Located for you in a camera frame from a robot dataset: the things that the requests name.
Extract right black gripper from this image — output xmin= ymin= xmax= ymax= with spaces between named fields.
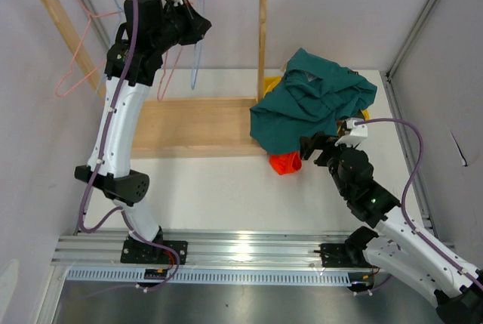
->
xmin=299 ymin=131 xmax=358 ymax=198

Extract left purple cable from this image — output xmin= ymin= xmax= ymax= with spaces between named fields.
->
xmin=77 ymin=0 xmax=181 ymax=299

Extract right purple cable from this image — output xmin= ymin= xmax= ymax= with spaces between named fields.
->
xmin=331 ymin=117 xmax=483 ymax=298

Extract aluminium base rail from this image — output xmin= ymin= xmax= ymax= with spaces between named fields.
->
xmin=51 ymin=229 xmax=349 ymax=271

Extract pink wire hanger olive shorts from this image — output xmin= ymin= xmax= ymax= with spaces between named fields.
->
xmin=155 ymin=46 xmax=186 ymax=102

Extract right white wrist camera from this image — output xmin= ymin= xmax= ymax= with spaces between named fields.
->
xmin=334 ymin=118 xmax=368 ymax=148

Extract purple cable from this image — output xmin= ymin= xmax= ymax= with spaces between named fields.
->
xmin=77 ymin=0 xmax=181 ymax=299
xmin=331 ymin=117 xmax=483 ymax=298

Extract blue wire hanger green shorts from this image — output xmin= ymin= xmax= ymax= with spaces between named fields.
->
xmin=189 ymin=0 xmax=207 ymax=91

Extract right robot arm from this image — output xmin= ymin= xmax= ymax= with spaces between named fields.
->
xmin=300 ymin=133 xmax=482 ymax=323

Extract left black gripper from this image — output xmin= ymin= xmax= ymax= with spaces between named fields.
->
xmin=152 ymin=0 xmax=211 ymax=54

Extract slotted cable duct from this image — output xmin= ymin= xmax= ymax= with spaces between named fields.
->
xmin=66 ymin=267 xmax=370 ymax=287

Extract light blue wire hanger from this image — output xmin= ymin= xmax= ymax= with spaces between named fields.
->
xmin=108 ymin=0 xmax=125 ymax=49

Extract pink wire hanger orange shorts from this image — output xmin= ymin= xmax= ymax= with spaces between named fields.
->
xmin=155 ymin=0 xmax=197 ymax=102

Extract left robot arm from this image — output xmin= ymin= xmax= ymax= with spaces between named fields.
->
xmin=75 ymin=0 xmax=211 ymax=264

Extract wooden clothes rack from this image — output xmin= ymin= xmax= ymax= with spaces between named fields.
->
xmin=41 ymin=0 xmax=267 ymax=158

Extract yellow shorts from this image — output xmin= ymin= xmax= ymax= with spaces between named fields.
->
xmin=263 ymin=76 xmax=370 ymax=120

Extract dark green shorts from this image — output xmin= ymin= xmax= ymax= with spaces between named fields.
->
xmin=250 ymin=48 xmax=377 ymax=155

